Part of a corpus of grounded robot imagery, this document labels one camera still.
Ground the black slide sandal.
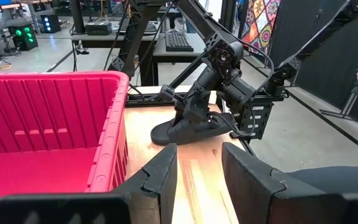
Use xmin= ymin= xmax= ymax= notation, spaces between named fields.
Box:
xmin=150 ymin=111 xmax=236 ymax=146

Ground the computer with green lights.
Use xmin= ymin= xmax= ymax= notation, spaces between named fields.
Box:
xmin=8 ymin=24 xmax=39 ymax=52

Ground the dark grey desk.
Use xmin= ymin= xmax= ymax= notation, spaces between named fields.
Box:
xmin=152 ymin=30 xmax=209 ymax=87

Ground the small black box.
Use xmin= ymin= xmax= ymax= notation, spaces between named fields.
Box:
xmin=85 ymin=21 xmax=113 ymax=36

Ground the black table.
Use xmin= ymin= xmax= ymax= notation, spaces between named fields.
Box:
xmin=70 ymin=30 xmax=158 ymax=86

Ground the black post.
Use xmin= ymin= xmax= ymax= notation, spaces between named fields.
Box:
xmin=69 ymin=0 xmax=86 ymax=34

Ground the colourful patterned quilt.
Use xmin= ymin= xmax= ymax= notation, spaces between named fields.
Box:
xmin=240 ymin=0 xmax=282 ymax=54

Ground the red plastic bin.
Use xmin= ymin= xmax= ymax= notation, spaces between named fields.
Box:
xmin=0 ymin=70 xmax=131 ymax=212

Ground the black partition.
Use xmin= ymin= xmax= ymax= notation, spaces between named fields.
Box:
xmin=268 ymin=0 xmax=358 ymax=109

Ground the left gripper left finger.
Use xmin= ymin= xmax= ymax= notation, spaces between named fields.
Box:
xmin=112 ymin=142 xmax=178 ymax=224

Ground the black keyboard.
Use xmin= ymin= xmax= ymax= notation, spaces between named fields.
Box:
xmin=165 ymin=30 xmax=195 ymax=53

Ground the computer with blue lights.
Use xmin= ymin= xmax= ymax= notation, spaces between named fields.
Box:
xmin=40 ymin=14 xmax=62 ymax=34

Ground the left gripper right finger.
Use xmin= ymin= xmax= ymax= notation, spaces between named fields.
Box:
xmin=221 ymin=142 xmax=344 ymax=224

